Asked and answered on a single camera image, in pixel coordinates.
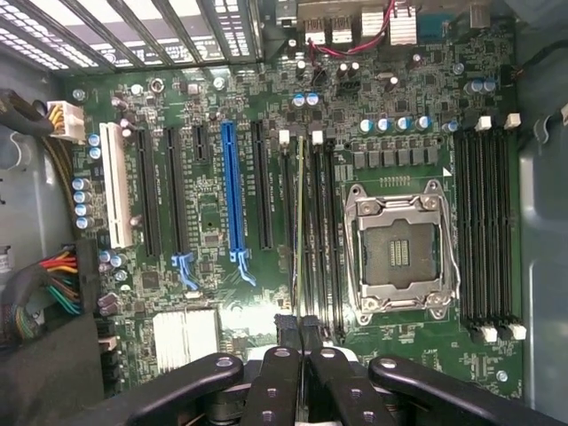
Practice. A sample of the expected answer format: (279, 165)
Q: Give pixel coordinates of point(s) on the grey metal PC case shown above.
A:
(543, 222)

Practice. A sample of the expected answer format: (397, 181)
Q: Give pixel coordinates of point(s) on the white expansion slot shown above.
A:
(116, 186)

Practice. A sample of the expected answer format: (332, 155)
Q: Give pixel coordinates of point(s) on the long black expansion slot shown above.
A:
(262, 186)
(177, 191)
(148, 195)

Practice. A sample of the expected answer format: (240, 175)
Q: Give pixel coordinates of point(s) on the silver chipset heatsink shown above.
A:
(186, 339)

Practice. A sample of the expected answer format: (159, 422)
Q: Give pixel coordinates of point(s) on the white power connector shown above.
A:
(66, 120)

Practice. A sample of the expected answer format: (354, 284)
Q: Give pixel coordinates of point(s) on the blue expansion slot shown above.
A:
(233, 191)

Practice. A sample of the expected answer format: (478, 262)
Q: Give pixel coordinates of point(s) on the black drive cage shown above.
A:
(49, 373)

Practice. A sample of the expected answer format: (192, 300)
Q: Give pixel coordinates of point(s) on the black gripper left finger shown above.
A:
(275, 390)

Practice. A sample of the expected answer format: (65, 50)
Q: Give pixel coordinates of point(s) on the green motherboard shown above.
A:
(399, 111)

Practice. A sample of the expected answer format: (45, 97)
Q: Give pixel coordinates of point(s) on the small silver finned heatsink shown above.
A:
(403, 26)

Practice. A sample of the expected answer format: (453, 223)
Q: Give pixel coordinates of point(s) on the short black expansion slot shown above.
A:
(200, 144)

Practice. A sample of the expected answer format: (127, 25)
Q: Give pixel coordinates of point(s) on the black main power connector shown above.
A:
(87, 275)

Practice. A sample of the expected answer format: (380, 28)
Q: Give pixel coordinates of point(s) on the silver CPU socket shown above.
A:
(399, 253)

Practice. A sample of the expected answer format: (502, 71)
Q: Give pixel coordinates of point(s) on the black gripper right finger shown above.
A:
(341, 390)

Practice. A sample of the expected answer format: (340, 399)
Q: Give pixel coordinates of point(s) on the blue video port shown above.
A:
(434, 27)

